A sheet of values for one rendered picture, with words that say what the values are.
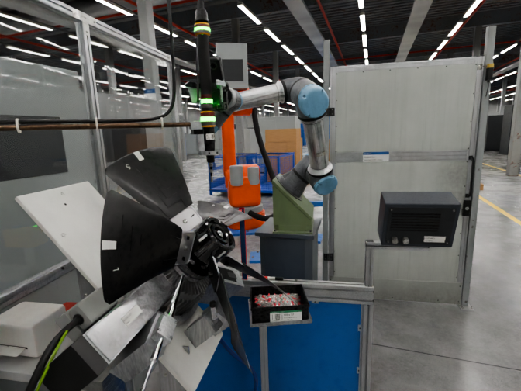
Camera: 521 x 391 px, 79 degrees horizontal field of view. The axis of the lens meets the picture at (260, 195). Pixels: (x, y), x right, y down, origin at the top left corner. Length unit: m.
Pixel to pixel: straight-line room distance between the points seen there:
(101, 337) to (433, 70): 2.68
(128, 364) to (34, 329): 0.45
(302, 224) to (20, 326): 1.14
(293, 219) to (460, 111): 1.76
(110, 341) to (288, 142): 8.43
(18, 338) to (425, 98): 2.74
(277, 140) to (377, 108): 6.46
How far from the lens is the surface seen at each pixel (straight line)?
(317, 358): 1.64
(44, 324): 1.24
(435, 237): 1.38
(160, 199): 0.97
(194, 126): 0.96
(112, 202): 0.72
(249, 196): 4.87
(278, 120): 11.64
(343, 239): 2.88
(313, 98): 1.28
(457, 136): 2.91
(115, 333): 0.76
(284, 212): 1.58
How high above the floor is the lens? 1.50
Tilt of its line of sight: 11 degrees down
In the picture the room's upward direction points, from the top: 2 degrees counter-clockwise
